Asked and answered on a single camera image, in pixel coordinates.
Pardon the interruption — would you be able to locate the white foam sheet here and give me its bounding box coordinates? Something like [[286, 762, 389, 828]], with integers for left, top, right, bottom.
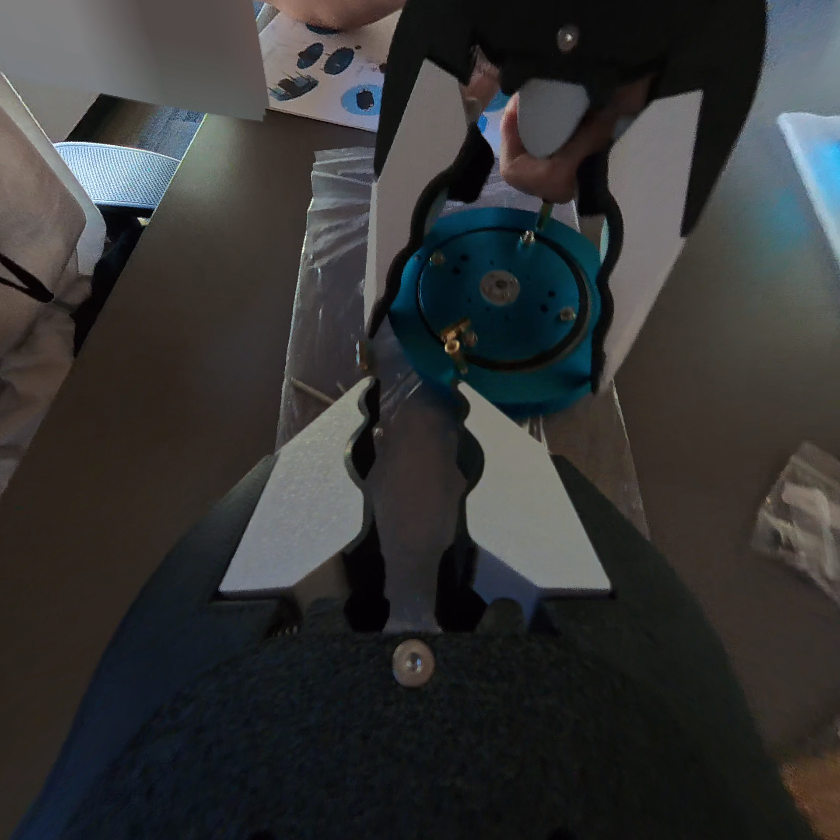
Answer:
[[777, 112, 840, 244]]

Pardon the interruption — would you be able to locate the clear plastic bag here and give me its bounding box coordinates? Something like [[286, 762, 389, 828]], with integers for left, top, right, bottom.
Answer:
[[276, 147, 651, 539]]

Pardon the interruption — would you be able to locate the person's left hand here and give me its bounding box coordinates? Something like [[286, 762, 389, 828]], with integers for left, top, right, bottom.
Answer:
[[499, 75, 654, 204]]

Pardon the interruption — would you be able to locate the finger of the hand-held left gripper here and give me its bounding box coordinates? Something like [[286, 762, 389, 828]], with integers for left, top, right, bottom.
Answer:
[[363, 58, 475, 342], [591, 91, 706, 395]]

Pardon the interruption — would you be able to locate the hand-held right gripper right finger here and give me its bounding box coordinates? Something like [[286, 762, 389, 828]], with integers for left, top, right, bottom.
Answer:
[[435, 382, 613, 634]]

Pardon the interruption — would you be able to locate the blue round rotating base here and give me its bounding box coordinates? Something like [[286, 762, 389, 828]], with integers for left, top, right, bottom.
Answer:
[[387, 209, 608, 421]]

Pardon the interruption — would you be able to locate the black strap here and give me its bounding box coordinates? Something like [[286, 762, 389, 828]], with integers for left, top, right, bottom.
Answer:
[[0, 252, 56, 304]]

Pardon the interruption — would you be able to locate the white mesh chair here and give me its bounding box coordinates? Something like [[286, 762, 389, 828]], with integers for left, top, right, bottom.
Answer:
[[56, 141, 178, 212]]

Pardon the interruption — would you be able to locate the grey desk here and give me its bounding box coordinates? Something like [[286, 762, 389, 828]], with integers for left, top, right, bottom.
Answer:
[[0, 95, 840, 788]]

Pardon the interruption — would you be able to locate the person's left forearm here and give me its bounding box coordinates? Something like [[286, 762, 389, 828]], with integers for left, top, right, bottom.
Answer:
[[272, 0, 406, 30]]

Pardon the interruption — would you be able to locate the white assembly guide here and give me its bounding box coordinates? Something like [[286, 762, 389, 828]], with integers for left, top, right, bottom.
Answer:
[[259, 0, 513, 132]]

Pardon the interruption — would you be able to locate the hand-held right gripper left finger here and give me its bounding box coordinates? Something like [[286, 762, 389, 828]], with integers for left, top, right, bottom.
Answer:
[[218, 377, 386, 634]]

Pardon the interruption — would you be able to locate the pile of small hardware bags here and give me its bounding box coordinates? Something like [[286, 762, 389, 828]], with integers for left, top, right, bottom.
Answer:
[[751, 441, 840, 601]]

